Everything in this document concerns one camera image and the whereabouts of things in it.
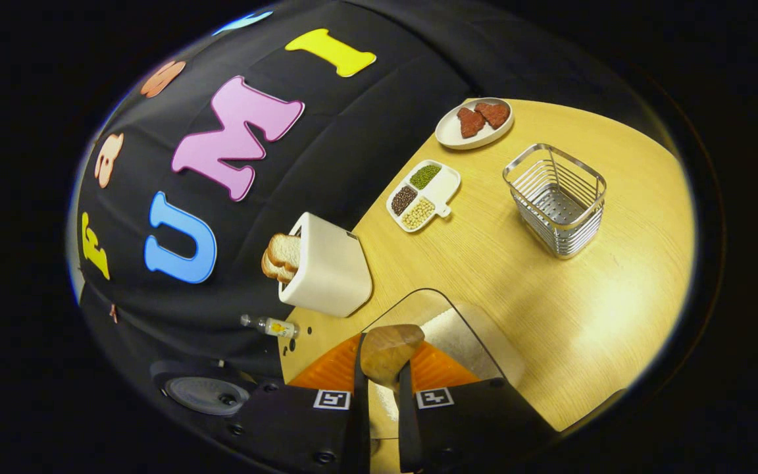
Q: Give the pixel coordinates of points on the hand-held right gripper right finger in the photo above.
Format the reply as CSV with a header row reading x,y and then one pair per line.
x,y
406,428

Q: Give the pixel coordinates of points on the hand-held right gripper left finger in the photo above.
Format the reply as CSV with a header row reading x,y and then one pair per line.
x,y
361,421

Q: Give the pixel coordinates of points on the wooden spoon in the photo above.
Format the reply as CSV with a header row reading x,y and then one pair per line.
x,y
389,352

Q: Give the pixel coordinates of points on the black rice cooker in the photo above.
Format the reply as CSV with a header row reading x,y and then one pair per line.
x,y
204,394

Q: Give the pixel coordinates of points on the clear plastic rice tray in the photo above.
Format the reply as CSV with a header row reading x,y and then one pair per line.
x,y
510,362

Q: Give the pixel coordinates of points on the small glass bottle yellow label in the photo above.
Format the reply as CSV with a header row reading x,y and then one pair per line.
x,y
279,327

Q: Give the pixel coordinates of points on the white toaster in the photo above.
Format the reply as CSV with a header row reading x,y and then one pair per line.
x,y
329,270

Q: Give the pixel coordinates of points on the bread slice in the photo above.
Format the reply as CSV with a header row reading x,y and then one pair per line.
x,y
285,250
275,271

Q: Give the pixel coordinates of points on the yellow soybeans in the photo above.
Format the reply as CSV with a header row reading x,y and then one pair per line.
x,y
418,213

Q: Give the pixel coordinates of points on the dark beans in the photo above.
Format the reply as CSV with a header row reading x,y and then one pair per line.
x,y
404,199

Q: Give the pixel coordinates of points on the white divided dish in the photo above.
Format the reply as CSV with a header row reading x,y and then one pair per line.
x,y
446,184

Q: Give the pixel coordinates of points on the green beans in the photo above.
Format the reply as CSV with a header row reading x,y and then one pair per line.
x,y
425,176

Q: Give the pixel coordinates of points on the white round plate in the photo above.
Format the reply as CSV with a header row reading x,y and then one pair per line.
x,y
451,135

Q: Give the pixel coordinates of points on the red meat piece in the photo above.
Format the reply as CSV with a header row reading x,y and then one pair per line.
x,y
492,114
470,122

